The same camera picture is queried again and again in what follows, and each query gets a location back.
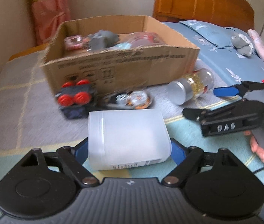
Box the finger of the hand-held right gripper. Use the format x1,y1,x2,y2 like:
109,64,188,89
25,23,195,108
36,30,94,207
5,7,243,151
213,80,264,98
183,107,208,122

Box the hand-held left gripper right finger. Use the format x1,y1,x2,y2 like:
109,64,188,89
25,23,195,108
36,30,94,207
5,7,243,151
161,138,241,188

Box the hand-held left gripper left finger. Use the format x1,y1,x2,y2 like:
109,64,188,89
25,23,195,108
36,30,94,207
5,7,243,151
20,138,100,188

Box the capsule bottle silver lid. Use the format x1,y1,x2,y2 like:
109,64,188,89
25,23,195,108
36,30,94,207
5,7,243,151
167,68,214,105

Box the white translucent plastic container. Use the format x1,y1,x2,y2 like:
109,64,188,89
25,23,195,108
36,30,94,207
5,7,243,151
88,108,172,171

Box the brown cardboard box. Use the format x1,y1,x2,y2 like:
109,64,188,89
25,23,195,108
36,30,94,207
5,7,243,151
40,15,201,97

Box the clear square box red label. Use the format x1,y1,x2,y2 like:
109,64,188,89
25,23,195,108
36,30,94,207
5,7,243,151
127,31,164,49

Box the mint green ball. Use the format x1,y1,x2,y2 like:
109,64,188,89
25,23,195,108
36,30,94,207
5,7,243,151
113,41,135,51

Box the pink bottle keychain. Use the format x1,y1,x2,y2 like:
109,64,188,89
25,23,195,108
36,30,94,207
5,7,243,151
63,35,88,51

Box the grey elephant toy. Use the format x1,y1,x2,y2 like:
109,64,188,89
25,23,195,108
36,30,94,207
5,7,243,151
87,29,120,52

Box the person's right hand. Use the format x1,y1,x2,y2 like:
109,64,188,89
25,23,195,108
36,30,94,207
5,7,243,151
244,125,264,164

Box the blue floral bed sheet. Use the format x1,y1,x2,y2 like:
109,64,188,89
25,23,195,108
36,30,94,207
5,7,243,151
161,21,264,103

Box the grey plush toy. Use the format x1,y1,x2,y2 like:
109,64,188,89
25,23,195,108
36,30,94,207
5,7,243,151
231,33,254,57

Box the black toy train red wheels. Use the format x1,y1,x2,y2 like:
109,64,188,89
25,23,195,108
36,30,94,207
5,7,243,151
54,79,97,121

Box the pink cloth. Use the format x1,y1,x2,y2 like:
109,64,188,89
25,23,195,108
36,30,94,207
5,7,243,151
247,29,264,69

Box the orange white spinning top toy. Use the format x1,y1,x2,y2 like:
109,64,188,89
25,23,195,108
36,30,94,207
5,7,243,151
99,90,155,110

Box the blue floral pillow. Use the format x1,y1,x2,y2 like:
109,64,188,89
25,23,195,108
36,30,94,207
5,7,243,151
179,20,254,52

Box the wooden headboard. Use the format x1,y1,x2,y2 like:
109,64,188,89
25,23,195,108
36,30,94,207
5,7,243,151
153,0,255,30

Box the wooden bedside table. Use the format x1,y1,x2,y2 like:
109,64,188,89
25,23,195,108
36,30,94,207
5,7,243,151
8,43,51,61

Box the pink curtain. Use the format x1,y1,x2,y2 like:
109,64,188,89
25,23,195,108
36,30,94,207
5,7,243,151
28,0,71,46

